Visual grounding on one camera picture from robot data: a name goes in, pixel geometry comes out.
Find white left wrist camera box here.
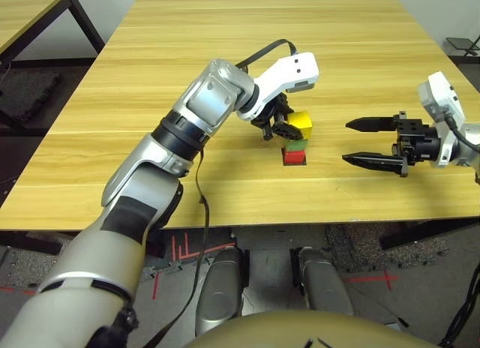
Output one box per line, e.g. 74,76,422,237
237,51,321,122

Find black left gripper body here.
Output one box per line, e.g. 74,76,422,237
250,92,296,141

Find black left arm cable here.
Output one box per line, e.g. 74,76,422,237
142,38,301,348

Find thin black floor cable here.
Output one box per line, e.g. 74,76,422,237
350,286,410,329

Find speckled rubber floor mat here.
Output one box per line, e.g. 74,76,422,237
324,223,452,273
0,232,72,287

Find wooden side table black frame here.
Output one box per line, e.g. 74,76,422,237
0,0,106,64

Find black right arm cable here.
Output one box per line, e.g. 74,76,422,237
443,113,480,152

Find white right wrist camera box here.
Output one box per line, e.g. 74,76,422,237
416,70,468,170

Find black foam pad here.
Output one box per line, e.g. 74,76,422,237
0,69,63,123

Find black square mat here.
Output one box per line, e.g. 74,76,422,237
280,147,309,167

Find yellow wooden block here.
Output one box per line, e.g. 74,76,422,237
287,110,314,141

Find grey robot left leg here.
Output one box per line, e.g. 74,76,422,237
194,246,245,337

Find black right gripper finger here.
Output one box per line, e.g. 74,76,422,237
341,151,409,178
344,115,400,134

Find black cable bundle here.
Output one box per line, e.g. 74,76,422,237
438,260,480,348

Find black folding stool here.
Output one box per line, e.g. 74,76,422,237
445,36,480,59

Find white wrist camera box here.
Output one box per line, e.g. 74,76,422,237
416,70,468,170
237,51,321,122

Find red wooden block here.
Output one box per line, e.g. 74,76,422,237
282,148,307,166

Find grey robot right leg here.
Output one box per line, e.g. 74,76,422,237
297,246,356,317

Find beige robot torso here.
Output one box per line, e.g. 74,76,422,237
179,310,442,348

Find black table frame beam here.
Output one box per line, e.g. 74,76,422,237
0,230,64,256
379,217,480,252

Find grey robot leg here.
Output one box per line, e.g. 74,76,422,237
297,246,356,317
194,246,245,337

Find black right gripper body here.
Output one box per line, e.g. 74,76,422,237
391,110,440,167

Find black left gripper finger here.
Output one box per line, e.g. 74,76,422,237
272,119,304,141

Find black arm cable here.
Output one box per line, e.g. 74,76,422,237
443,113,480,152
142,38,301,348

